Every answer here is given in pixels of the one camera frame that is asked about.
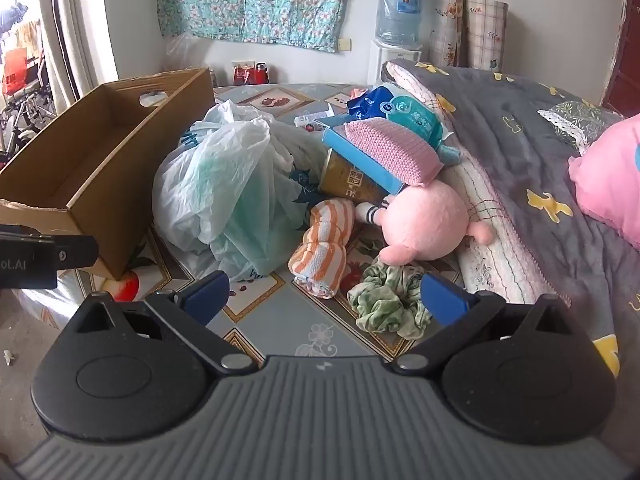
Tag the white water dispenser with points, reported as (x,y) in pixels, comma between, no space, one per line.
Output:
(390,62)

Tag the blue box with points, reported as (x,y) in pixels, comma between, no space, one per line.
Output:
(370,167)

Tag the white plastic bag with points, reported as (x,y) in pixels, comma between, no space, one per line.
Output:
(225,185)

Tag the grey quilt yellow print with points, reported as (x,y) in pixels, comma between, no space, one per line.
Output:
(500,160)

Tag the brown cardboard box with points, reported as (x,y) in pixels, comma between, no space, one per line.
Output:
(125,125)

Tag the cream curtain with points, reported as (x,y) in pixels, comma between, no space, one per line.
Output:
(75,25)

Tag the blue water jug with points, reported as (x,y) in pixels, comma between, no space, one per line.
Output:
(400,15)

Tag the gold brown packet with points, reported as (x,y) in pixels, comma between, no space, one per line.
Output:
(345,180)

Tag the pink plush toy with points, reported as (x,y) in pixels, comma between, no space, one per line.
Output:
(425,220)

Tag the white paper packet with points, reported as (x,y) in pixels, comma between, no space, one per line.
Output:
(320,120)

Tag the clear plastic bag blue print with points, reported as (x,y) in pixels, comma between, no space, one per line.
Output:
(300,160)

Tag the pink pillow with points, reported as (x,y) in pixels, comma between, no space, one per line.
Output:
(612,175)

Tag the pink knitted cloth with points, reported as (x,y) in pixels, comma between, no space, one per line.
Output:
(390,150)

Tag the paper scrap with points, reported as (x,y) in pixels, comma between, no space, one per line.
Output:
(8,356)

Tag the red packet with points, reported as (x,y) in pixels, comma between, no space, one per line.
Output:
(242,72)

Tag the brown door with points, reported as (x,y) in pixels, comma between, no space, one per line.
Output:
(625,60)

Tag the blue tissue pack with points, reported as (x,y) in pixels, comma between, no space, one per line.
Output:
(415,115)

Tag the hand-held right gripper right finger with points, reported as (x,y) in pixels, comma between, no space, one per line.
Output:
(442,300)

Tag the green patterned cloth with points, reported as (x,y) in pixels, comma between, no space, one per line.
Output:
(385,300)

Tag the green leaf print pillow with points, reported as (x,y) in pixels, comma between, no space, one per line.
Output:
(580,120)

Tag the red thermos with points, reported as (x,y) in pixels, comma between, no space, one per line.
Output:
(260,74)

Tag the orange bag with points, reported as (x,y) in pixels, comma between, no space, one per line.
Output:
(15,70)

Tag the wheelchair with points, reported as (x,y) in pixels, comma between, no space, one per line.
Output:
(25,115)

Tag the orange striped towel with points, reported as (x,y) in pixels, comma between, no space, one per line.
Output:
(320,245)

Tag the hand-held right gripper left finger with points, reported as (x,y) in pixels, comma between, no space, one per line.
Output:
(207,291)

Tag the blue hanging blanket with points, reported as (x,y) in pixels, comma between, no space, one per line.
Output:
(12,20)

